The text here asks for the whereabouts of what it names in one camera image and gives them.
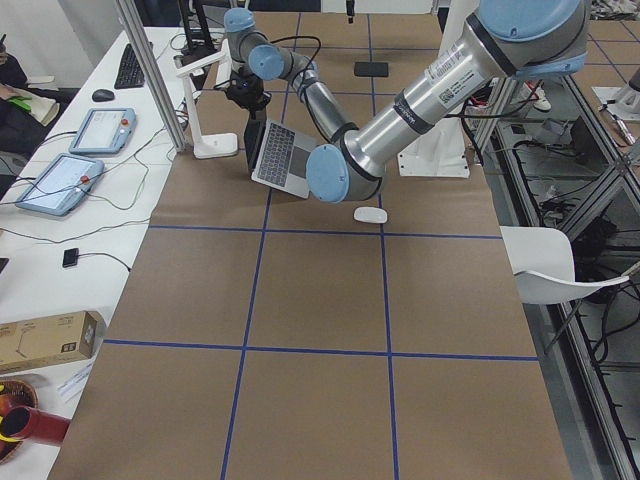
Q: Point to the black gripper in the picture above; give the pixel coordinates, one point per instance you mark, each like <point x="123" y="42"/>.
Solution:
<point x="248" y="95"/>

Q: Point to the grey laptop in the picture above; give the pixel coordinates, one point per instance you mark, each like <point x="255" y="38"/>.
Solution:
<point x="277" y="155"/>

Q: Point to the black mouse pad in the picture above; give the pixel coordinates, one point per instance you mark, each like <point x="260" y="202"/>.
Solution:
<point x="371" y="69"/>

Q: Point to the white computer mouse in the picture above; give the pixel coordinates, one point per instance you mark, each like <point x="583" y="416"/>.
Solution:
<point x="371" y="215"/>

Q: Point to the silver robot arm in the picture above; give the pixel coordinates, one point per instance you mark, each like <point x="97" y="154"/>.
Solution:
<point x="499" y="39"/>

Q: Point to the white desk lamp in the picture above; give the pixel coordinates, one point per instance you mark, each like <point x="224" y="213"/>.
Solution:
<point x="212" y="145"/>

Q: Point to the black computer mouse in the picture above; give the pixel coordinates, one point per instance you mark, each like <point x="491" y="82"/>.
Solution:
<point x="103" y="95"/>

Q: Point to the black keyboard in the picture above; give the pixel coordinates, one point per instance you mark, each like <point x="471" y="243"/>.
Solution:
<point x="130" y="74"/>

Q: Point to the far blue teach pendant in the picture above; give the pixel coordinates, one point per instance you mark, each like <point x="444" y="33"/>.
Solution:
<point x="104" y="131"/>

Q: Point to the blue teach pendant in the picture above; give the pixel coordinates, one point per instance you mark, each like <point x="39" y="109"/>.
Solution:
<point x="62" y="186"/>
<point x="104" y="131"/>

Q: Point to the near blue teach pendant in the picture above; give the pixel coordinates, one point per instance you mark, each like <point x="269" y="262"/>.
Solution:
<point x="62" y="186"/>

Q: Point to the seated person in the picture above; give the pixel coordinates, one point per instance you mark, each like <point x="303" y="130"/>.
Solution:
<point x="27" y="115"/>

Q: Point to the small black device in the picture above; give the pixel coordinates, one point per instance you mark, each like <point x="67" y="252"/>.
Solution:
<point x="70" y="257"/>

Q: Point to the cardboard box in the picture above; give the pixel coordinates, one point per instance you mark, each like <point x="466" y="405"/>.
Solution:
<point x="50" y="340"/>

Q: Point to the white chair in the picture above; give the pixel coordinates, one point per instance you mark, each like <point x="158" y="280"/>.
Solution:
<point x="542" y="262"/>

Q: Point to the wicker basket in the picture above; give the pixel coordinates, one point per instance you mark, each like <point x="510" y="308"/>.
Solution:
<point x="14" y="393"/>

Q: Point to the red bottle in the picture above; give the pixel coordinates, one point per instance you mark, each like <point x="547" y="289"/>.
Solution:
<point x="24" y="423"/>

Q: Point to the aluminium frame post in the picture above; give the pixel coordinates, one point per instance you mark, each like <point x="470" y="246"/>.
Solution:
<point x="131" y="21"/>

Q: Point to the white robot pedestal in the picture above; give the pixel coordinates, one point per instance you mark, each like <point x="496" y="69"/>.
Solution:
<point x="440" y="155"/>

